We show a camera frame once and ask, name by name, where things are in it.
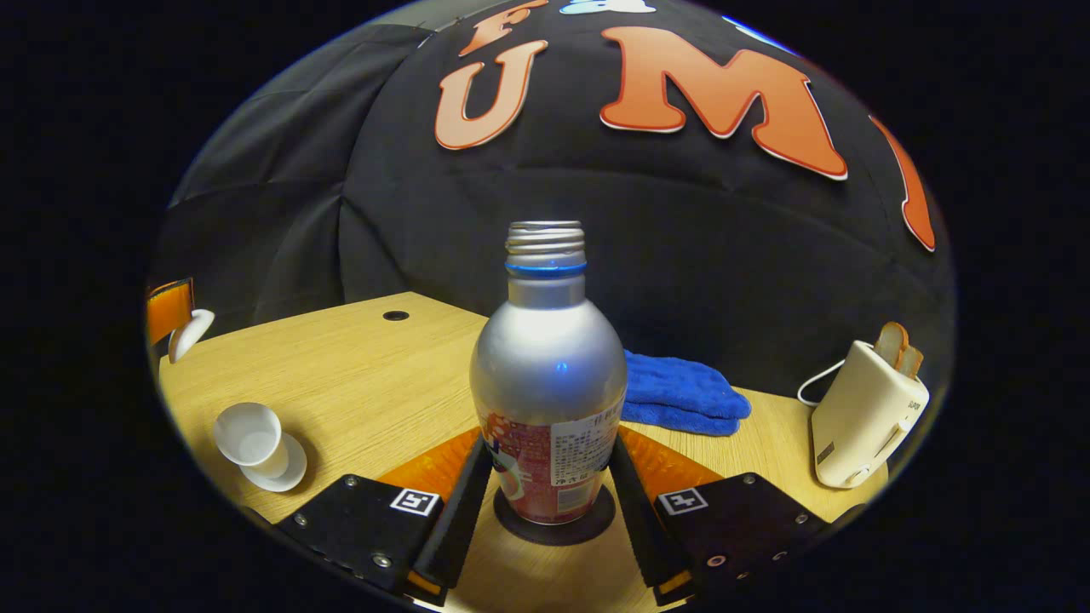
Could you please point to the white toaster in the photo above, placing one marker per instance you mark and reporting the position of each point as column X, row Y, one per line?
column 860, row 417

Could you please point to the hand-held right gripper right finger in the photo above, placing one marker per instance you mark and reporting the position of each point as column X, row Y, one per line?
column 643, row 519

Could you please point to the silver water bottle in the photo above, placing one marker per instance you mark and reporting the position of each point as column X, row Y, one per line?
column 549, row 375

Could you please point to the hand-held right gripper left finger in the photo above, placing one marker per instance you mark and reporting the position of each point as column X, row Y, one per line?
column 456, row 519

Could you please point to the white teacup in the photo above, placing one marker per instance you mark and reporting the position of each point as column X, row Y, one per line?
column 249, row 432

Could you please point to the round black desk grommet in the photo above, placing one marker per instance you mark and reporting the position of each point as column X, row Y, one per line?
column 396, row 315

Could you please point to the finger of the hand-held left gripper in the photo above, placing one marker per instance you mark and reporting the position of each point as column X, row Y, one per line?
column 168, row 308

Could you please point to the white saucer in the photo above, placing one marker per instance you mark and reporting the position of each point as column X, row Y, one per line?
column 294, row 468

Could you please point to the dark round coaster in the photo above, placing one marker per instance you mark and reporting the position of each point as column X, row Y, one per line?
column 511, row 526

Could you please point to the toast slices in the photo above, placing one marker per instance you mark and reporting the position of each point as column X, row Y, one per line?
column 896, row 347

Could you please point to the blue towel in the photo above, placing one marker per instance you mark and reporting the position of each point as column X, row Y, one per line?
column 681, row 392

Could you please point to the black backdrop cloth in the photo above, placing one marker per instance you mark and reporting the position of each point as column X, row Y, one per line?
column 724, row 238

